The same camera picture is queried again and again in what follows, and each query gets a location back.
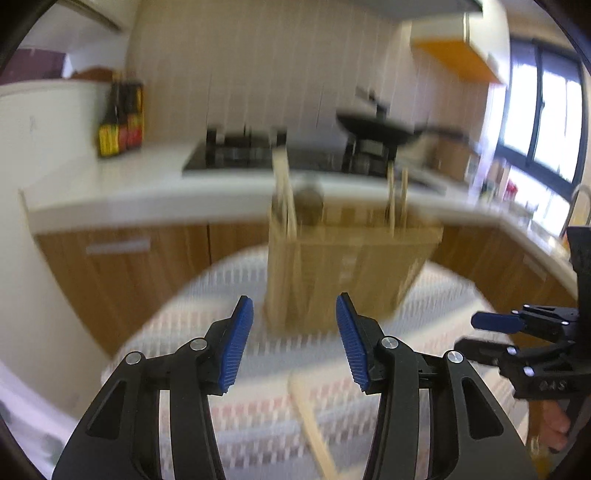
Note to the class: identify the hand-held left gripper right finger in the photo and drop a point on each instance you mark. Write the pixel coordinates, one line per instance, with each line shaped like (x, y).
(353, 341)

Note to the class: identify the yellow label sauce bottle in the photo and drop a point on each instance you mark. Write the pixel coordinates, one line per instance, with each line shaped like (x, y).
(110, 134)

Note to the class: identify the red label sauce bottle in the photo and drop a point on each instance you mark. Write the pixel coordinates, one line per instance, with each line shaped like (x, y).
(133, 124)

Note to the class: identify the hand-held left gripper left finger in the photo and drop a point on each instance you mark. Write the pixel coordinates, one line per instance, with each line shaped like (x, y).
(238, 341)

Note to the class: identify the wooden cutting board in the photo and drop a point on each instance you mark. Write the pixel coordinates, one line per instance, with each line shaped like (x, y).
(92, 74)

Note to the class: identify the wall cabinet with orange underside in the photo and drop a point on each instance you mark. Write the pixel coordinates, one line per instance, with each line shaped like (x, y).
(461, 50)

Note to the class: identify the yellow plastic utensil basket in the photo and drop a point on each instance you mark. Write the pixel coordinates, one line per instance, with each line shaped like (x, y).
(351, 263)

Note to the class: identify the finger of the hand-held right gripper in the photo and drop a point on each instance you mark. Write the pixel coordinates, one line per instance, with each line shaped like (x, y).
(496, 322)
(480, 350)

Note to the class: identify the black wok spatula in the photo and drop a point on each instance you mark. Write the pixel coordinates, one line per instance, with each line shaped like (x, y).
(374, 101)

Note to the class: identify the white kitchen countertop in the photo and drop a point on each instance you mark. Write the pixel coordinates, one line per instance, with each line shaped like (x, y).
(115, 184)

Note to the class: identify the black wok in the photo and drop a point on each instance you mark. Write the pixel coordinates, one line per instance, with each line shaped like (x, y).
(378, 127)

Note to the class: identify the wooden base cabinet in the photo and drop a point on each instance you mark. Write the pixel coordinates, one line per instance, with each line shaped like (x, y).
(138, 286)

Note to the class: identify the dark framed window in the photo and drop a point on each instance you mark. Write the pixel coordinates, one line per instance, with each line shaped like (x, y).
(535, 115)

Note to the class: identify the person's right hand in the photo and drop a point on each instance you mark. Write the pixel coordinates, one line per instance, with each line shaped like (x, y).
(551, 420)

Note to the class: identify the grey range hood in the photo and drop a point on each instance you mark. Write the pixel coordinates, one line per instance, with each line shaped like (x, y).
(461, 4)

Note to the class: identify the black gas stove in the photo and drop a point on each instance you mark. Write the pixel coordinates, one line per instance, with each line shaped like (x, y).
(231, 157)

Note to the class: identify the striped woven tablecloth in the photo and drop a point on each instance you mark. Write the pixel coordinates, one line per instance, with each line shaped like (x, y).
(258, 429)

